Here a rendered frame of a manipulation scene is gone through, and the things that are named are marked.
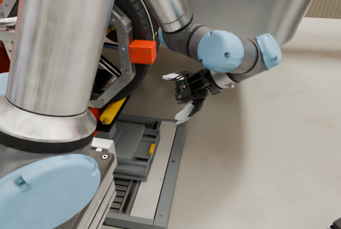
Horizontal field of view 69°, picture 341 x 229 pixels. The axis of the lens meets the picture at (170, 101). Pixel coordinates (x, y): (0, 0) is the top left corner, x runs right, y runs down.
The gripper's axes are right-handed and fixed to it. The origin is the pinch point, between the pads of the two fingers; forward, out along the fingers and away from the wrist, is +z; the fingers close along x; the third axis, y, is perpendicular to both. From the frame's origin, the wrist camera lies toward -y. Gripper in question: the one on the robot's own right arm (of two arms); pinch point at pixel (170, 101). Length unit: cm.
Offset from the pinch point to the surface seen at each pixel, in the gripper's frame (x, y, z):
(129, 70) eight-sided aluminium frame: -19.7, -4.8, 21.0
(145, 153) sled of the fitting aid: 12, -39, 67
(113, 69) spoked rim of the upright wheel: -26.7, -8.0, 35.7
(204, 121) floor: 1, -105, 68
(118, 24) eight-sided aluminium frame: -33.0, 3.0, 10.7
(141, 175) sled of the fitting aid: 24, -28, 63
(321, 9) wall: -147, -464, 10
